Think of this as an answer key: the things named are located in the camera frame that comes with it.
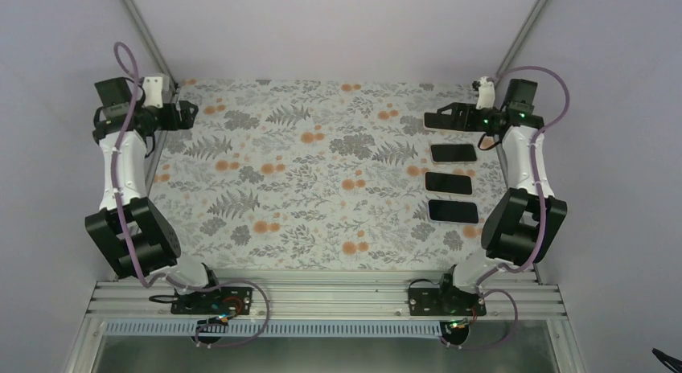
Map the cased black phone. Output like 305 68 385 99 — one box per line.
429 144 477 163
425 172 473 195
427 199 479 223

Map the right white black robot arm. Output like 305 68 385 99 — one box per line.
423 77 568 314

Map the aluminium corner post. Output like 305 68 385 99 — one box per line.
495 0 550 76
121 0 177 85

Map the left aluminium corner post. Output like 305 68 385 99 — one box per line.
121 0 177 85

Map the black object bottom corner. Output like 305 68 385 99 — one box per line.
651 348 682 373

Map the right aluminium corner post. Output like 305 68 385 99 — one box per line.
495 0 550 76

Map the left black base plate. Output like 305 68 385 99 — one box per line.
170 286 253 317

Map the floral patterned table mat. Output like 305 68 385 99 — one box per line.
150 80 506 271

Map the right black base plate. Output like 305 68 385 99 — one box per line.
407 287 487 317

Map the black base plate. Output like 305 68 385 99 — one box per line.
407 287 487 317
170 286 253 317

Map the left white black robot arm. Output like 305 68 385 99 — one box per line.
84 74 224 313

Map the grey slotted cable duct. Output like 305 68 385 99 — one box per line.
105 319 453 338

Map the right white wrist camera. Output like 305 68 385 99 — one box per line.
472 76 496 110

